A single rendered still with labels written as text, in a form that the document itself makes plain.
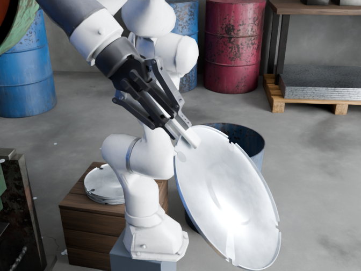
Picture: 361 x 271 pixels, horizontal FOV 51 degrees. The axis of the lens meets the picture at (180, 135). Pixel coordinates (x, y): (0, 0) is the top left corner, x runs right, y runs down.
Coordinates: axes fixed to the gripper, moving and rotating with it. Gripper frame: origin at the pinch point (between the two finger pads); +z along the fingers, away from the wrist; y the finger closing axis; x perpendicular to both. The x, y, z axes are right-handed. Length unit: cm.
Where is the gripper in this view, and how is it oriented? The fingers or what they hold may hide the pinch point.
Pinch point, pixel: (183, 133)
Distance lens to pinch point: 70.1
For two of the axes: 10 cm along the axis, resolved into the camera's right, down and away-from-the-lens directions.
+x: 3.5, -4.2, 8.4
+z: 6.6, 7.4, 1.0
